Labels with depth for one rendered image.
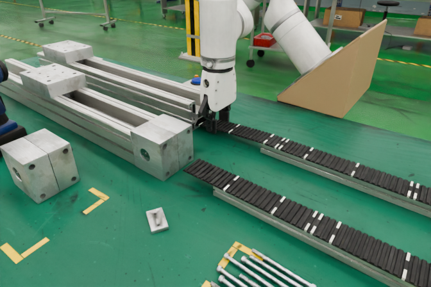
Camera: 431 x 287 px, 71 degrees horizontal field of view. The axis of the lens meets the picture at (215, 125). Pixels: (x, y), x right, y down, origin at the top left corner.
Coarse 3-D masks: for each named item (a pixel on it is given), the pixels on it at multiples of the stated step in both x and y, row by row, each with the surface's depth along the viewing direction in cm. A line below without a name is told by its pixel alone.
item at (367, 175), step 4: (368, 168) 62; (372, 168) 62; (364, 172) 61; (368, 172) 62; (372, 172) 61; (364, 176) 60; (368, 176) 60; (372, 176) 61; (364, 180) 60; (368, 180) 59
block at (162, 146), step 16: (144, 128) 65; (160, 128) 65; (176, 128) 65; (144, 144) 63; (160, 144) 60; (176, 144) 64; (192, 144) 69; (144, 160) 65; (160, 160) 61; (176, 160) 66; (160, 176) 64
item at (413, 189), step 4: (408, 184) 58; (412, 184) 58; (416, 184) 58; (408, 188) 57; (412, 188) 57; (416, 188) 57; (408, 192) 56; (412, 192) 56; (416, 192) 56; (408, 196) 55; (412, 196) 56; (416, 196) 55; (416, 200) 55
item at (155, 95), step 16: (48, 64) 117; (64, 64) 110; (80, 64) 107; (96, 64) 110; (112, 64) 107; (96, 80) 101; (112, 80) 95; (128, 80) 93; (144, 80) 97; (160, 80) 93; (112, 96) 98; (128, 96) 93; (144, 96) 88; (160, 96) 83; (176, 96) 82; (192, 96) 86; (160, 112) 86; (176, 112) 82; (192, 112) 80; (192, 128) 83
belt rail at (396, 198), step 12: (276, 156) 71; (288, 156) 70; (312, 168) 66; (324, 168) 65; (336, 180) 64; (348, 180) 63; (360, 180) 60; (372, 192) 60; (384, 192) 59; (396, 204) 58; (408, 204) 57; (420, 204) 55
